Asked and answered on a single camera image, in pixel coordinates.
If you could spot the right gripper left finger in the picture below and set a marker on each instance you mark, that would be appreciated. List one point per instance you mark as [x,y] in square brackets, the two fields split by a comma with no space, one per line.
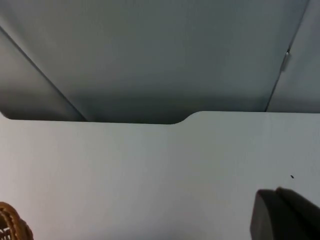
[265,220]

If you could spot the pale brown wicker basket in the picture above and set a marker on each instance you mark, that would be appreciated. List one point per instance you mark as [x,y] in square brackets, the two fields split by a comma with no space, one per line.
[12,222]

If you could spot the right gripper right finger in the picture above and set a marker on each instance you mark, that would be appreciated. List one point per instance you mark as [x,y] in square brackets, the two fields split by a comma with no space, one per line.
[305,217]

